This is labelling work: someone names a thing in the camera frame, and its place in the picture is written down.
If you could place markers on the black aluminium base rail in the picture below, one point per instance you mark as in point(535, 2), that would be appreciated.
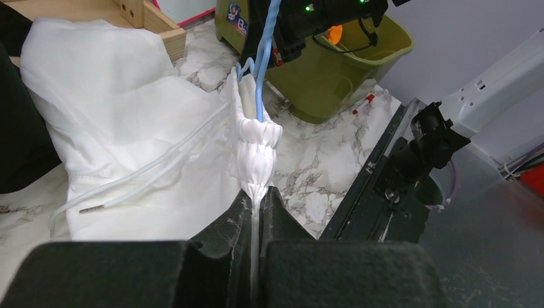
point(365, 212)

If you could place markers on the wooden clothes rack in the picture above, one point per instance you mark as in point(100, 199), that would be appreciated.
point(127, 17)

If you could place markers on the red capped marker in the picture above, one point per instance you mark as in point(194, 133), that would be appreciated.
point(367, 100)

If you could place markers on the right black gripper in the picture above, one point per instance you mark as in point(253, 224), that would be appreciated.
point(298, 20)

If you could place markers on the black shorts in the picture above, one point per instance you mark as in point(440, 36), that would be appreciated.
point(27, 152)

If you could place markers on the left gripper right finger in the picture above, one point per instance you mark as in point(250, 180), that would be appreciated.
point(297, 270)

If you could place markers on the white shorts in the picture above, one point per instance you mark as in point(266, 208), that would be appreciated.
point(149, 155)

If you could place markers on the pink framed whiteboard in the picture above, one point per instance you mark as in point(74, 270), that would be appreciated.
point(186, 12)

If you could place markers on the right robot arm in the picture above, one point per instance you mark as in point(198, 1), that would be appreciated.
point(446, 126)

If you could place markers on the blue wire hanger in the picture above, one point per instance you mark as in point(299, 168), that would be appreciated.
point(259, 66)

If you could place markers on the orange shorts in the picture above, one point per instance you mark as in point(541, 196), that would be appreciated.
point(334, 34)

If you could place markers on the olive green plastic bin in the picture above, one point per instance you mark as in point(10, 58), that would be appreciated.
point(318, 83)

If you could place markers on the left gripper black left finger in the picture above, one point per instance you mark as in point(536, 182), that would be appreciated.
point(208, 270)

